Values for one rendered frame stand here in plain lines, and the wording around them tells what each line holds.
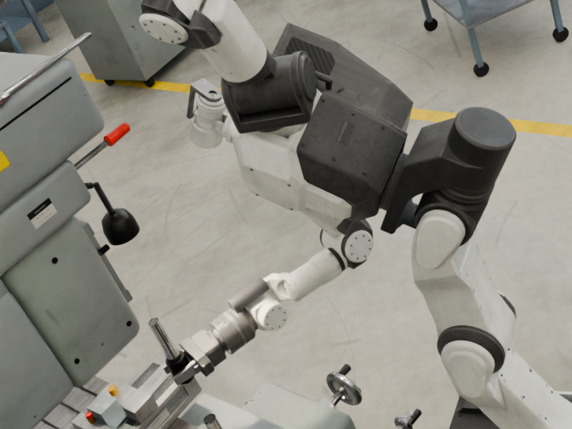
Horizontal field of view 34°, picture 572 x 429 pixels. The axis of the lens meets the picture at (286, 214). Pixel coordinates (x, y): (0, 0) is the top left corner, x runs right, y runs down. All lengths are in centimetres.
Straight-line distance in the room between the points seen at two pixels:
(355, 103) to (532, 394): 79
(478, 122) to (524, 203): 240
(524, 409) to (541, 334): 136
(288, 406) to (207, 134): 89
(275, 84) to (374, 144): 25
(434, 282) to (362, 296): 200
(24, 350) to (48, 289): 12
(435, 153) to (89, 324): 74
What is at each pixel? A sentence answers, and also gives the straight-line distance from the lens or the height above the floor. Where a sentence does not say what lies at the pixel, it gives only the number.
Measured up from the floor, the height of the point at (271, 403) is 73.
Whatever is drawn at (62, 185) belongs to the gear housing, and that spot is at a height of 170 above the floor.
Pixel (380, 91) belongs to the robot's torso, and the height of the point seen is 160.
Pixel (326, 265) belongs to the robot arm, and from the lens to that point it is 217.
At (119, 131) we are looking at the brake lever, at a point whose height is 171.
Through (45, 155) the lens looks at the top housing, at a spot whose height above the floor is 177.
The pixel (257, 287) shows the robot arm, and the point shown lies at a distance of 211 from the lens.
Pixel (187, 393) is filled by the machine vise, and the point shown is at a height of 95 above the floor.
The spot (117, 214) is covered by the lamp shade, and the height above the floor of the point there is 150.
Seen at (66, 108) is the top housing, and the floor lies 181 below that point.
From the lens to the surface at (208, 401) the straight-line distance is 244.
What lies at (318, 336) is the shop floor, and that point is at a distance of 378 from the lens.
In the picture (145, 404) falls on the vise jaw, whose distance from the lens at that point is 224.
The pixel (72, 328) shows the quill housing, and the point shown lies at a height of 144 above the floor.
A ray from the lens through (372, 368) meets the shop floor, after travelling 356.
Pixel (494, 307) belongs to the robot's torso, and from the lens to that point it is 201.
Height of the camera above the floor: 242
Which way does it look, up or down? 32 degrees down
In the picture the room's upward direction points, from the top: 24 degrees counter-clockwise
